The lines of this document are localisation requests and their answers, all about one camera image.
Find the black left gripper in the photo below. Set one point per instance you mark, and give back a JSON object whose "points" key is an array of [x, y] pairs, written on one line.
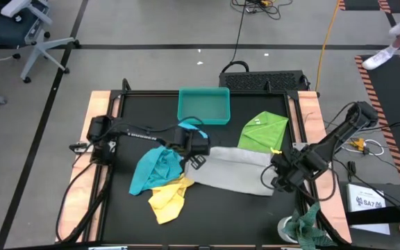
{"points": [[194, 146]]}

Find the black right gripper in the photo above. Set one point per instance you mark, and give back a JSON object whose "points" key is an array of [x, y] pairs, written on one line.
{"points": [[295, 165]]}

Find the white waffle-weave towel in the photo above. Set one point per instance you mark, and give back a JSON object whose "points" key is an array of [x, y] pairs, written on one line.
{"points": [[234, 170]]}

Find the blue microfiber towel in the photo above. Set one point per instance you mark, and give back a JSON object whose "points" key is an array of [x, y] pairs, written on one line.
{"points": [[155, 170]]}

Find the yellow microfiber towel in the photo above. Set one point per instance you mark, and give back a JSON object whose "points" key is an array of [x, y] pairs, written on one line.
{"points": [[168, 201]]}

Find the green microfiber towel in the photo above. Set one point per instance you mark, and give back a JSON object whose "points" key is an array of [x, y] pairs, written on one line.
{"points": [[264, 133]]}

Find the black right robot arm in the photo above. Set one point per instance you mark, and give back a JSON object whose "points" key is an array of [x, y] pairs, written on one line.
{"points": [[339, 139]]}

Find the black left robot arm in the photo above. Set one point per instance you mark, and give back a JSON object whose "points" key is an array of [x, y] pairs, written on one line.
{"points": [[141, 137]]}

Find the yellow tape tag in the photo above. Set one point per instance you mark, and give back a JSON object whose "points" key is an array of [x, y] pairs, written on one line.
{"points": [[275, 151]]}

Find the white plant pot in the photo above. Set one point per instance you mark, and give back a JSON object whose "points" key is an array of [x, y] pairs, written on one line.
{"points": [[283, 231]]}

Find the green artificial plant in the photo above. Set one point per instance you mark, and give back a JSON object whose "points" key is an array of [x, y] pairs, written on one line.
{"points": [[307, 229]]}

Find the teal plastic bin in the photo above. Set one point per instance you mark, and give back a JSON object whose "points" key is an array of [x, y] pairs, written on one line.
{"points": [[203, 106]]}

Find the black power adapter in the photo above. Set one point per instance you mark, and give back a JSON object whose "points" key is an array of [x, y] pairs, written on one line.
{"points": [[351, 166]]}

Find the wooden table side board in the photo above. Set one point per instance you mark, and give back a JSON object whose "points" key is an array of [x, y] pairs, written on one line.
{"points": [[78, 187], [311, 114]]}

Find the white printed paper sign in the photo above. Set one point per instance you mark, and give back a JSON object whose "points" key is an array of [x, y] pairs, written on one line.
{"points": [[366, 205]]}

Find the black perforated computer case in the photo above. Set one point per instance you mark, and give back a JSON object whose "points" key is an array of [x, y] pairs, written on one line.
{"points": [[262, 81]]}

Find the black striped floor mat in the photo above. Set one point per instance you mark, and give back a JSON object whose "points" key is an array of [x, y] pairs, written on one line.
{"points": [[391, 104], [363, 4]]}

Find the person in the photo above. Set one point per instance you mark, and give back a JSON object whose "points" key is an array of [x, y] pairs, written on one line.
{"points": [[380, 58]]}

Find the grey office chair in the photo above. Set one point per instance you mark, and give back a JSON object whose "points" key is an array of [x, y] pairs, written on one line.
{"points": [[23, 24]]}

